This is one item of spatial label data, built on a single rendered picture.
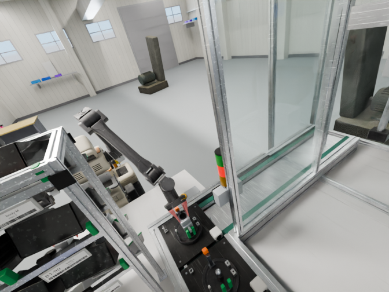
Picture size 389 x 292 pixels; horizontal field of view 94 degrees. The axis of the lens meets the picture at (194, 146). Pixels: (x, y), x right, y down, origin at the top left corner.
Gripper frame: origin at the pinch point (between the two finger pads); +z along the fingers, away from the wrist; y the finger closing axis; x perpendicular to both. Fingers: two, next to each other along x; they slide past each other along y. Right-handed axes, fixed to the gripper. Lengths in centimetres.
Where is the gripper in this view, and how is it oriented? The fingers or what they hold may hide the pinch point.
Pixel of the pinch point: (183, 218)
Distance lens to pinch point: 90.2
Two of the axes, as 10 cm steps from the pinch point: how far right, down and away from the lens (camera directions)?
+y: 8.3, -4.5, 3.3
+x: -2.5, 2.4, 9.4
